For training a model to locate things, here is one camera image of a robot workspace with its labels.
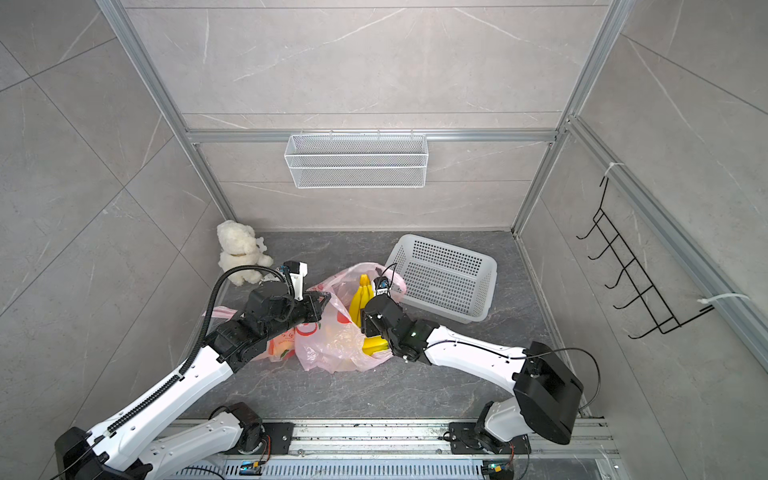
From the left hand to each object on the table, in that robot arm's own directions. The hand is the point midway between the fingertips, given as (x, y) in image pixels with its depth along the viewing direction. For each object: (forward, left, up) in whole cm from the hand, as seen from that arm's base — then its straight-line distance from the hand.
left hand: (332, 291), depth 73 cm
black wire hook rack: (+4, -71, +7) cm, 72 cm away
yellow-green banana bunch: (+10, -6, -17) cm, 21 cm away
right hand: (0, -9, -10) cm, 14 cm away
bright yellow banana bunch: (-8, -10, -16) cm, 20 cm away
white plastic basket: (+19, -34, -24) cm, 46 cm away
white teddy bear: (+22, +33, -8) cm, 41 cm away
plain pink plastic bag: (-10, 0, -10) cm, 14 cm away
